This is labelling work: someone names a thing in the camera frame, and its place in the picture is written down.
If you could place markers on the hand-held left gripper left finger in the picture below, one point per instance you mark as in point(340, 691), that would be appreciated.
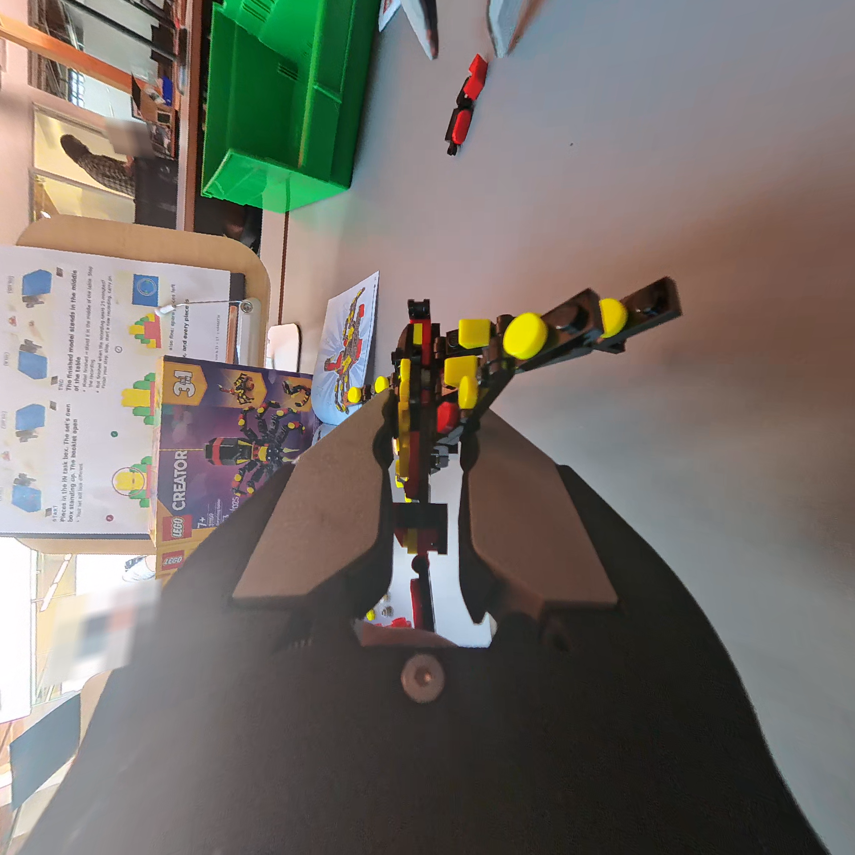
point(314, 521)

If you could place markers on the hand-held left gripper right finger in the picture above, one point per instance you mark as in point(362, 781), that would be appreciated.
point(534, 534)

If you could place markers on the wooden clipboard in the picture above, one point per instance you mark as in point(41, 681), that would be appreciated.
point(200, 250)

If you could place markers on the white printed instruction sheet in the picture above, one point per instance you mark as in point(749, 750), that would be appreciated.
point(80, 374)

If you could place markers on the purple lego set box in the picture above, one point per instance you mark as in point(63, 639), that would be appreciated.
point(220, 427)

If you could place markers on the red black lego leg piece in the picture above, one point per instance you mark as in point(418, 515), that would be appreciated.
point(475, 80)

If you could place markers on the black red yellow lego spider model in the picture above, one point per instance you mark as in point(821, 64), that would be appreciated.
point(461, 371)

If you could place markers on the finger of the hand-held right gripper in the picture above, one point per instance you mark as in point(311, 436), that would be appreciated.
point(507, 23)
point(421, 23)

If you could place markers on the lego instruction booklet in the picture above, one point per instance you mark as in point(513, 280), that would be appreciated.
point(354, 334)

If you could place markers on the green plastic bin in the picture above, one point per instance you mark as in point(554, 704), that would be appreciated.
point(267, 100)

